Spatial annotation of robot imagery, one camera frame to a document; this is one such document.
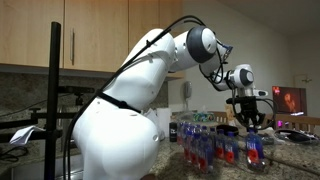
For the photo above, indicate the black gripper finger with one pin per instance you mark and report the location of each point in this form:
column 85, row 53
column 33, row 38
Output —
column 242, row 121
column 260, row 121

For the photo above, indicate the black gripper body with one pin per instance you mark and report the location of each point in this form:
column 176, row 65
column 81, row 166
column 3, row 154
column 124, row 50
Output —
column 248, row 109

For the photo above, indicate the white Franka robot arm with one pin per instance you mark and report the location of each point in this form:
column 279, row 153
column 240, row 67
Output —
column 116, row 143

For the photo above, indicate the black glasses case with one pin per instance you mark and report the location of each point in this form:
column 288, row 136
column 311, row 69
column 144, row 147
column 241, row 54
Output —
column 227, row 129

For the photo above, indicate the wooden slatted chair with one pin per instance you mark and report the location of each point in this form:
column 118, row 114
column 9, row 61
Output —
column 220, row 116
column 293, row 119

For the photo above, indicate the flat screen television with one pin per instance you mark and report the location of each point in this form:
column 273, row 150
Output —
column 288, row 100

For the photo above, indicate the colourful tissue box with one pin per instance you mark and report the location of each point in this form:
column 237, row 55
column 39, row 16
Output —
column 204, row 117

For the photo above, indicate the black drink can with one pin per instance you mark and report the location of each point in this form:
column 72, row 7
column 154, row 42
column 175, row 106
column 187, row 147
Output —
column 173, row 131

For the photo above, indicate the white paper towel roll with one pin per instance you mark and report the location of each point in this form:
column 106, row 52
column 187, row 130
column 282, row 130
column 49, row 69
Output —
column 165, row 120

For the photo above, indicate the crumpled white plastic bag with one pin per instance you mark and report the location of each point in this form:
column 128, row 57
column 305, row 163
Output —
column 151, row 116

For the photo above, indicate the folded white paper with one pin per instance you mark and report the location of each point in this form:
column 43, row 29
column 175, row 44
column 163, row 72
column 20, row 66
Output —
column 25, row 135

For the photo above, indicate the grey wall phone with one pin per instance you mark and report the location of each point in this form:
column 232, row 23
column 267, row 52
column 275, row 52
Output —
column 188, row 90

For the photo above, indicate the black camera on stand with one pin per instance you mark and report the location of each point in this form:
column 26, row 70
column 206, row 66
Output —
column 76, row 89

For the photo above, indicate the black camera stand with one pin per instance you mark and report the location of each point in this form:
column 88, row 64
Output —
column 52, row 100

